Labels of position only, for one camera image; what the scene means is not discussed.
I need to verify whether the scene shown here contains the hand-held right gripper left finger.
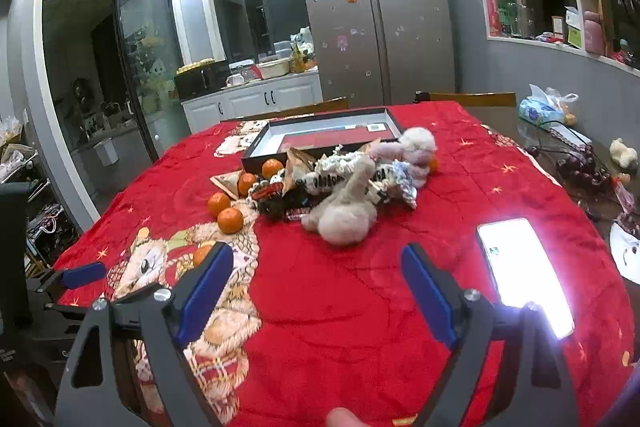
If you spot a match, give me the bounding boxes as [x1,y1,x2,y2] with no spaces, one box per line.
[54,242,236,427]

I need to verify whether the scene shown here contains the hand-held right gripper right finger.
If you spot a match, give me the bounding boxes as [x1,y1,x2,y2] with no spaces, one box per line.
[400,243,581,427]

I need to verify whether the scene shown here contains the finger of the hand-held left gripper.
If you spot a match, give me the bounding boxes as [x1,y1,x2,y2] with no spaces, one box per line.
[36,261,108,297]

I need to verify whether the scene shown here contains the brown snack packet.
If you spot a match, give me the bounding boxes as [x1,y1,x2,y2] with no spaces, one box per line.
[283,147,322,196]
[210,172,246,198]

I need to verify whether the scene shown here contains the dark snack packet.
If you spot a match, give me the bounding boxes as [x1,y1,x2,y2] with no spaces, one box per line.
[248,179,313,223]

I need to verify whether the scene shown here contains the blue white wrapper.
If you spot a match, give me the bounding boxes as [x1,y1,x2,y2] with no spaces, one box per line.
[391,159,420,210]

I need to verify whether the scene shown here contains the pink white plush toy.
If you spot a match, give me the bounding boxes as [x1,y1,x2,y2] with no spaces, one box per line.
[369,127,439,188]

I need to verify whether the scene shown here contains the black white knitted toy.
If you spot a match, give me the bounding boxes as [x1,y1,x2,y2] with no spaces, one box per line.
[302,146,401,206]

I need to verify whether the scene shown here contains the black gift box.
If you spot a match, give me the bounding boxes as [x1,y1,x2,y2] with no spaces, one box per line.
[241,107,406,175]

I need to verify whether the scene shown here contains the person's right hand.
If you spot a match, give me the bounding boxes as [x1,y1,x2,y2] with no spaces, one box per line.
[326,407,359,427]

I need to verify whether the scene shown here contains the metal storage cart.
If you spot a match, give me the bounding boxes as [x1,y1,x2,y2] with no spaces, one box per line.
[0,146,68,269]

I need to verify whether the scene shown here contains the red bear printed blanket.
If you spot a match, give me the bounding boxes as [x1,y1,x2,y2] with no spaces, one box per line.
[52,101,636,427]

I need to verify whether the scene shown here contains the lit smartphone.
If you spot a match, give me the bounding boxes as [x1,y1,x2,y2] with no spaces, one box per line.
[476,217,576,341]

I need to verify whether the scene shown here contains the white trash bin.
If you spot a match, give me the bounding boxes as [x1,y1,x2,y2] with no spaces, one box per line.
[93,137,119,167]

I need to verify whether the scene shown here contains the glass sliding door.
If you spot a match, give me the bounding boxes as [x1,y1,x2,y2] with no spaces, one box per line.
[42,0,177,210]

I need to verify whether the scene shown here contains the white kitchen cabinet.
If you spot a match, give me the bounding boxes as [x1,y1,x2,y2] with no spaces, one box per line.
[181,72,324,134]

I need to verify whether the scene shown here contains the white plate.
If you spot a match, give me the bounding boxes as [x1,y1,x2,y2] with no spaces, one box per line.
[609,219,640,289]

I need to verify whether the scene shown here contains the bunch of dark cherries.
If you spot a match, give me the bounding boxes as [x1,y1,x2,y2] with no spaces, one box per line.
[554,146,613,194]

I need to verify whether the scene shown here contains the wooden chair back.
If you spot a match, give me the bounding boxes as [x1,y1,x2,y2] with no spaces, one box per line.
[414,91,517,108]

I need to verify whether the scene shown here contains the black microwave oven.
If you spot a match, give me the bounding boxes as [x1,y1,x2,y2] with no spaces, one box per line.
[173,60,231,101]

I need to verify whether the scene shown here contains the blue tissue pack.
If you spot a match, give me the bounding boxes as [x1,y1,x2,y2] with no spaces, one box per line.
[518,99,567,128]

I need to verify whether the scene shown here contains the clear jar red lid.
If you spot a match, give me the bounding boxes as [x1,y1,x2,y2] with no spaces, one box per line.
[228,60,263,83]

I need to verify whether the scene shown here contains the beige plastic basin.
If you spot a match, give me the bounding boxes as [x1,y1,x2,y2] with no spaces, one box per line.
[257,59,291,80]

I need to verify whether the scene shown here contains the clear plastic bag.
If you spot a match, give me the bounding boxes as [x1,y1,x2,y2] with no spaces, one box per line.
[544,87,580,126]

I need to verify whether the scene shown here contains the small cream plush toy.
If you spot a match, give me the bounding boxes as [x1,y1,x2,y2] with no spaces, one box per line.
[609,137,640,170]

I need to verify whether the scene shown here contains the pile of food bags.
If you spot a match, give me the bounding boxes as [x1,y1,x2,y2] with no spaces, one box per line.
[289,27,319,73]

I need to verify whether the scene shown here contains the silver refrigerator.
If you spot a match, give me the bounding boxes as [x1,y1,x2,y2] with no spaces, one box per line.
[297,0,457,106]

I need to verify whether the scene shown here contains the red gift box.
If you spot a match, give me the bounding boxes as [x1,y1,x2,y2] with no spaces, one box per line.
[483,0,507,38]

